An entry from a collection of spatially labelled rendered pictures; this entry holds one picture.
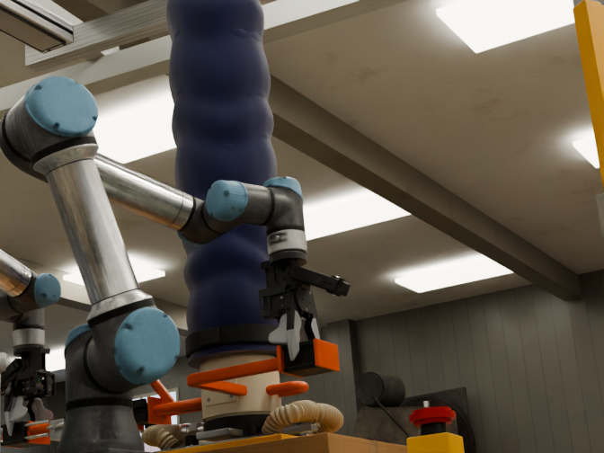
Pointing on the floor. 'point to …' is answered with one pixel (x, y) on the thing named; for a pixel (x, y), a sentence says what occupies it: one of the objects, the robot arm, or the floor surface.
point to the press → (377, 419)
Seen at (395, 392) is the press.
